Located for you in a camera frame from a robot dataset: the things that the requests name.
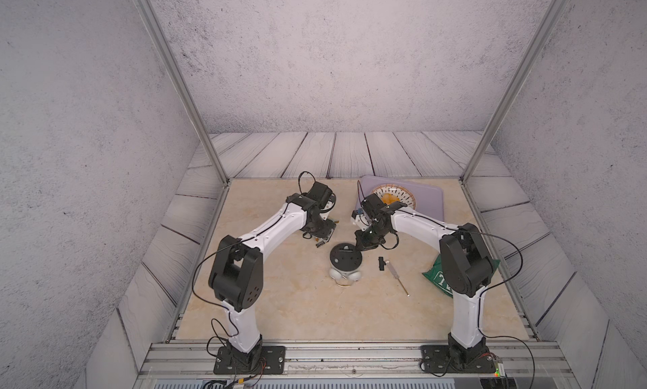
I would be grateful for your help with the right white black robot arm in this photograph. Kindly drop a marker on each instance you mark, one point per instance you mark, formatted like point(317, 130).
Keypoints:
point(451, 241)

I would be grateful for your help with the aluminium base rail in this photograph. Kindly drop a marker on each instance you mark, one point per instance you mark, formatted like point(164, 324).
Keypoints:
point(532, 364)

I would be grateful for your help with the right aluminium frame post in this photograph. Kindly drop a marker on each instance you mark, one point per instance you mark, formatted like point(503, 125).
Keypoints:
point(534, 48)

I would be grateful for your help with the yellow food on plate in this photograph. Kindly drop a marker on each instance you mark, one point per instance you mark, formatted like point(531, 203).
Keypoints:
point(389, 198)

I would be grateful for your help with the large green chips bag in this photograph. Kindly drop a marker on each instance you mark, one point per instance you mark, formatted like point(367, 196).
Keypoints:
point(440, 278)

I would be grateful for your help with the patterned white plate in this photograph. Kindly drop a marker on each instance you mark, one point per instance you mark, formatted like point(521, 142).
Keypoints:
point(406, 197)

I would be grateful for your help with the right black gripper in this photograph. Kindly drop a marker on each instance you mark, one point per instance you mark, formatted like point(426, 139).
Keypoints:
point(362, 244)

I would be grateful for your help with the white twin-bell alarm clock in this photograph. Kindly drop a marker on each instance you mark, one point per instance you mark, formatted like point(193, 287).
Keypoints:
point(345, 260)

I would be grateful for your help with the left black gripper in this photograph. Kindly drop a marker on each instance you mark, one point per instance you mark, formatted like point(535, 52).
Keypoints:
point(326, 232)

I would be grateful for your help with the lavender plastic tray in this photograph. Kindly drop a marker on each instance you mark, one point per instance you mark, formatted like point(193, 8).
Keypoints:
point(429, 199)

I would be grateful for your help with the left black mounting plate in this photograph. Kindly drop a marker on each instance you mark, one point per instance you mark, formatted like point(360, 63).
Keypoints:
point(262, 359)

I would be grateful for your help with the clear handle screwdriver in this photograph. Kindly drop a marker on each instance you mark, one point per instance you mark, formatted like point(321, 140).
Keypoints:
point(395, 273)

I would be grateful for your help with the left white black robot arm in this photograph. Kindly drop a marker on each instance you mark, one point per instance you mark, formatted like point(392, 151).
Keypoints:
point(237, 275)

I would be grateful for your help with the black mounting plate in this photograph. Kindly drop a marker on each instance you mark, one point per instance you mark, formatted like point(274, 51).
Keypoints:
point(454, 359)
point(262, 359)

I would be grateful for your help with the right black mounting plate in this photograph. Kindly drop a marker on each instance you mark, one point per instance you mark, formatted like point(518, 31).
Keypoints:
point(454, 359)

